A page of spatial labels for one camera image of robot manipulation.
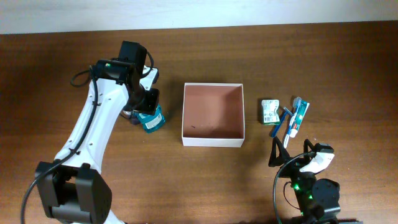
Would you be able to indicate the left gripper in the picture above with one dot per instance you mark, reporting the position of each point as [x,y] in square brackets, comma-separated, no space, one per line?
[152,104]

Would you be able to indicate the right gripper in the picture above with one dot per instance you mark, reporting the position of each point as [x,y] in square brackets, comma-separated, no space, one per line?
[284,155]

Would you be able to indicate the clear pump bottle purple liquid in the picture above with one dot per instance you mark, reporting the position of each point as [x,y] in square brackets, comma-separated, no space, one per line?
[130,116]

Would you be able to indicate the blue mouthwash bottle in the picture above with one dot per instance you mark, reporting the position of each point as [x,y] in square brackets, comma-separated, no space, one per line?
[152,123]

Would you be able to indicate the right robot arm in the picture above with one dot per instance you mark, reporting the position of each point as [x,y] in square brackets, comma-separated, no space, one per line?
[318,199]

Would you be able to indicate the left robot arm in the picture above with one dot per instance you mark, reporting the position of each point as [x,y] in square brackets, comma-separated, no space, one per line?
[71,187]

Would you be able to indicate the blue disposable razor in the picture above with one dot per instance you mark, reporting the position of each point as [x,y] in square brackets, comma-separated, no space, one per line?
[282,118]

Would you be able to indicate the blue white toothbrush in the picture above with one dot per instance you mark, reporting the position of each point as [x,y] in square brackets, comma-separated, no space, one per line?
[296,106]

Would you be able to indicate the white cardboard box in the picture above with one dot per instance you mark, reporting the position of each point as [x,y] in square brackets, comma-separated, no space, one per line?
[213,115]

